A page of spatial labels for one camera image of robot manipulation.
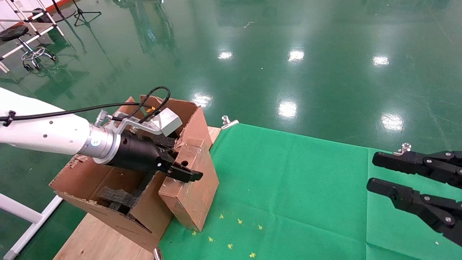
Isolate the large open cardboard carton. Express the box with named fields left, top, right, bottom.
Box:
left=49, top=95, right=213, bottom=252

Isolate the small cardboard box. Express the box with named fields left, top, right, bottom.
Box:
left=158, top=137, right=220, bottom=232

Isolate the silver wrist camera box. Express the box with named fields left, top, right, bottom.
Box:
left=96, top=108, right=183, bottom=137

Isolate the black round-base stand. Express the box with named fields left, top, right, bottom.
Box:
left=32, top=0, right=77, bottom=23

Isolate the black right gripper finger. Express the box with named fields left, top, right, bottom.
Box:
left=366, top=178, right=462, bottom=247
left=372, top=151, right=462, bottom=189

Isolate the green table cloth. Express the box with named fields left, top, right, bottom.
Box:
left=159, top=123, right=462, bottom=260

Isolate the black tripod stand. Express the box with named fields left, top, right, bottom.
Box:
left=70, top=0, right=102, bottom=27

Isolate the white table leg frame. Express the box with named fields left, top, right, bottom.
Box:
left=0, top=193, right=64, bottom=260

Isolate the black foam insert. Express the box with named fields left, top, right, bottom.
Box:
left=153, top=135, right=180, bottom=154
left=97, top=173, right=156, bottom=214

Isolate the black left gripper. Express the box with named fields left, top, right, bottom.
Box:
left=108, top=131, right=203, bottom=183

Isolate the white metal frame rack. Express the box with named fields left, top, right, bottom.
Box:
left=0, top=0, right=65, bottom=73

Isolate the black round wheeled stool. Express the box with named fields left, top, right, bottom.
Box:
left=0, top=25, right=58, bottom=71

